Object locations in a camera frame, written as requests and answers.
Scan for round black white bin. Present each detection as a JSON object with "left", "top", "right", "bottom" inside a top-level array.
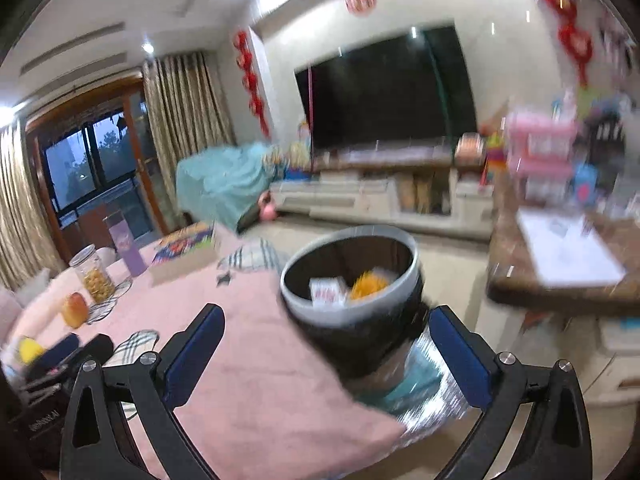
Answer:
[{"left": 279, "top": 225, "right": 426, "bottom": 378}]

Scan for brown wooden side table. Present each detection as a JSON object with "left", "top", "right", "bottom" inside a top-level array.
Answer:
[{"left": 487, "top": 180, "right": 640, "bottom": 316}]

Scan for pink stick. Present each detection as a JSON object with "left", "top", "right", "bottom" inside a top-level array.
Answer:
[{"left": 307, "top": 67, "right": 318, "bottom": 171}]

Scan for red hanging heart decoration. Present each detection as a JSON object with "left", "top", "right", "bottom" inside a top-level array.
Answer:
[
  {"left": 525, "top": 0, "right": 596, "bottom": 86},
  {"left": 232, "top": 30, "right": 273, "bottom": 138}
]

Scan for purple drink bottle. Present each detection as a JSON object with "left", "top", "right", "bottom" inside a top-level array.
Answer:
[{"left": 102, "top": 215, "right": 146, "bottom": 278}]

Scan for small cardboard box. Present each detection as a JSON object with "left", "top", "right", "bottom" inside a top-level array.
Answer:
[{"left": 150, "top": 250, "right": 222, "bottom": 287}]

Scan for clear jar of snacks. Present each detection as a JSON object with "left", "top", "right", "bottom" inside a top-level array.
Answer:
[{"left": 69, "top": 245, "right": 117, "bottom": 306}]

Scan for white board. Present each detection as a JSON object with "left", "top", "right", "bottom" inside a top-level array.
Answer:
[{"left": 517, "top": 207, "right": 628, "bottom": 286}]

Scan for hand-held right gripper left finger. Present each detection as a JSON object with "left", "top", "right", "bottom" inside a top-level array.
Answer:
[{"left": 60, "top": 303, "right": 227, "bottom": 480}]

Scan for shiny plastic sheet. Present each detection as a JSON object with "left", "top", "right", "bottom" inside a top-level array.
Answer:
[{"left": 350, "top": 330, "right": 471, "bottom": 443}]

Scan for colourful picture book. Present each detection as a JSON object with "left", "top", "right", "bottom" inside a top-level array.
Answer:
[{"left": 151, "top": 222, "right": 218, "bottom": 265}]

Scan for wooden glass balcony door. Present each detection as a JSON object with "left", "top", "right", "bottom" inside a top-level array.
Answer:
[{"left": 25, "top": 80, "right": 171, "bottom": 261}]

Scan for apple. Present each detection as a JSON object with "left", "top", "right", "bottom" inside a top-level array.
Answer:
[{"left": 60, "top": 292, "right": 91, "bottom": 330}]

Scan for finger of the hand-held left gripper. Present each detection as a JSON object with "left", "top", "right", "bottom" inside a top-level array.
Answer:
[
  {"left": 75, "top": 333, "right": 116, "bottom": 368},
  {"left": 25, "top": 336, "right": 81, "bottom": 381}
]

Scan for beige curtain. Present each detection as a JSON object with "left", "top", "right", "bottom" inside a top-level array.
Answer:
[
  {"left": 142, "top": 52, "right": 236, "bottom": 226},
  {"left": 0, "top": 120, "right": 66, "bottom": 286}
]

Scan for white television cabinet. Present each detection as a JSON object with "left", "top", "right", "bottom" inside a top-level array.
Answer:
[{"left": 270, "top": 150, "right": 496, "bottom": 241}]

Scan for black television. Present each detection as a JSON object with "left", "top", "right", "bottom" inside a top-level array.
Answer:
[{"left": 294, "top": 25, "right": 478, "bottom": 153}]

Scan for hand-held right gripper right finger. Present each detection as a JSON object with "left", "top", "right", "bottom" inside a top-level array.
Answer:
[{"left": 427, "top": 304, "right": 602, "bottom": 480}]

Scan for teal covered sofa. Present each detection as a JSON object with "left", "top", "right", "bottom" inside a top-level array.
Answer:
[{"left": 176, "top": 142, "right": 281, "bottom": 233}]

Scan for pink storage boxes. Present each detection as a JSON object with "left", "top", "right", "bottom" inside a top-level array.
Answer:
[{"left": 505, "top": 110, "right": 586, "bottom": 196}]

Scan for red white carton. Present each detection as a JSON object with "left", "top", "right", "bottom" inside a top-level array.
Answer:
[{"left": 309, "top": 276, "right": 350, "bottom": 308}]

